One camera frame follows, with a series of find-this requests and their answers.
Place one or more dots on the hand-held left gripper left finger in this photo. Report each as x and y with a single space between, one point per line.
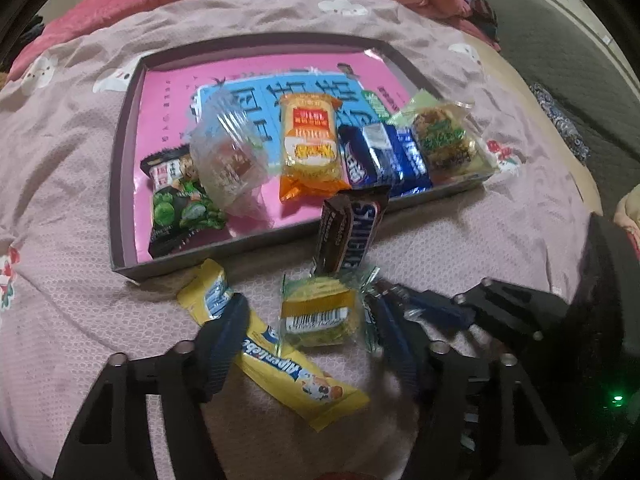
227 340

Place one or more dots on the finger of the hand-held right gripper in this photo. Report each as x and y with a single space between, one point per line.
440 307
397 294

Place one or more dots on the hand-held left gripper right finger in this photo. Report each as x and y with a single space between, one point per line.
395 340

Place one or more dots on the brown chocolate bar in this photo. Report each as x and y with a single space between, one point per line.
350 235

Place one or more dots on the small yellow cake packet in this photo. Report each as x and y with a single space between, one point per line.
320 315

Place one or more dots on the yellow candy packet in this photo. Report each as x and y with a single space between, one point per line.
300 375

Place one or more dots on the pink-lined tray with book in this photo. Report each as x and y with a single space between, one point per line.
240 250

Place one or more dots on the blue snack packet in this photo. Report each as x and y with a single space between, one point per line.
390 160

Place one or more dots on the black green pea snack packet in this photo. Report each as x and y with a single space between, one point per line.
180 210

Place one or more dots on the clear brown pastry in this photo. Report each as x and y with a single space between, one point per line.
230 165

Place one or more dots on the green wrapped pastry packet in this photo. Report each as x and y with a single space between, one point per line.
445 140

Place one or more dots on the orange snack packet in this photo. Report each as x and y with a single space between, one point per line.
310 150

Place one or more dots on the lilac printed bedsheet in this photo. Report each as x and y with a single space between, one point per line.
65 285

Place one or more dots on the blue white patterned cloth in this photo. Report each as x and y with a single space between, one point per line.
560 120

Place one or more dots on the dark grey headboard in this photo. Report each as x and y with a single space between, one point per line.
560 50

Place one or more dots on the dark striped cloth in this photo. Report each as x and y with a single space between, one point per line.
482 20

